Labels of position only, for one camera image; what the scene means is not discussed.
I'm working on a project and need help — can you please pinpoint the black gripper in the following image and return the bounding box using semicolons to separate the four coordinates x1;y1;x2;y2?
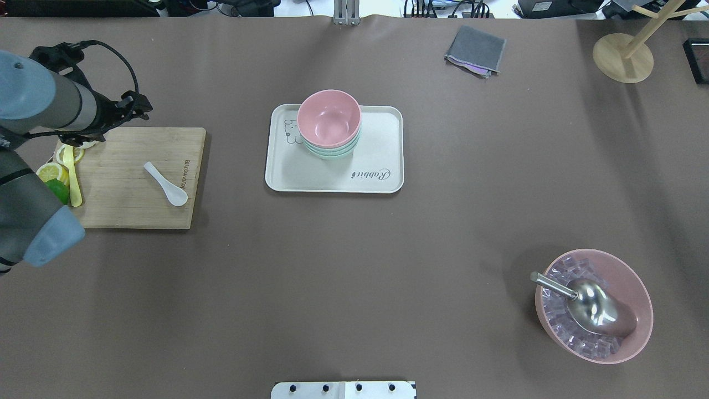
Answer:
28;42;153;144

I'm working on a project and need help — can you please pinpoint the white ceramic spoon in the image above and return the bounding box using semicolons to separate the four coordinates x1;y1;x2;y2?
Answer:
143;162;188;207

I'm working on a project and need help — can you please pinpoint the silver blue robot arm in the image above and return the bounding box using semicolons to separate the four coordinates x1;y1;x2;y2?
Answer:
1;40;153;274

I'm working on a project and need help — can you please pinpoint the green bowl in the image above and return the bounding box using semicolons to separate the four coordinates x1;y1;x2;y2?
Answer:
303;131;361;161

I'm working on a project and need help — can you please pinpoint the large pink ice bowl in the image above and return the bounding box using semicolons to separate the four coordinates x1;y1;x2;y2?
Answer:
530;248;654;365

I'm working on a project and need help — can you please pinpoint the yellow plastic knife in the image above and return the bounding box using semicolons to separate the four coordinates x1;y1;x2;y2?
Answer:
61;145;83;207

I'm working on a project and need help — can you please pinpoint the lemon slice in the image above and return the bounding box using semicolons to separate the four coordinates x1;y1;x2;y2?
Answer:
53;144;85;166
35;162;69;187

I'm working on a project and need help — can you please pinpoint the green lime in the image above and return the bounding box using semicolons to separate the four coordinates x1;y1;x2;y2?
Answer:
44;179;70;205

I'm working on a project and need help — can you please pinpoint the bamboo cutting board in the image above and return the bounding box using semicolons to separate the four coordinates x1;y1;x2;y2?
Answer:
73;127;206;229

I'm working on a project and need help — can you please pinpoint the cream rabbit tray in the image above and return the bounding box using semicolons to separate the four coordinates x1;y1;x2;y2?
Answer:
265;104;405;194

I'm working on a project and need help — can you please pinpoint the grey folded cloth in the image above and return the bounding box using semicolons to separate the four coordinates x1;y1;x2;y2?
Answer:
444;25;507;78

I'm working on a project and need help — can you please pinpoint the wooden mug tree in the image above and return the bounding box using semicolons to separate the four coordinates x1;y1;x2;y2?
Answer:
593;1;708;84

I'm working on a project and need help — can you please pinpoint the metal ice scoop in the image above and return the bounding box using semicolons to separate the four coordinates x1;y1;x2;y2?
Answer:
530;271;638;337

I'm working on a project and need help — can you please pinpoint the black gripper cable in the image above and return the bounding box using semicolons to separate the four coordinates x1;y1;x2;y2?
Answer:
61;40;140;106

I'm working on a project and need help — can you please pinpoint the aluminium frame post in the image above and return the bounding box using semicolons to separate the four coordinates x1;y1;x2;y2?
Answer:
332;0;361;26

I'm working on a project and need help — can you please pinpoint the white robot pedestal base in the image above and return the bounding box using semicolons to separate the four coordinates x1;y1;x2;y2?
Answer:
270;380;417;398

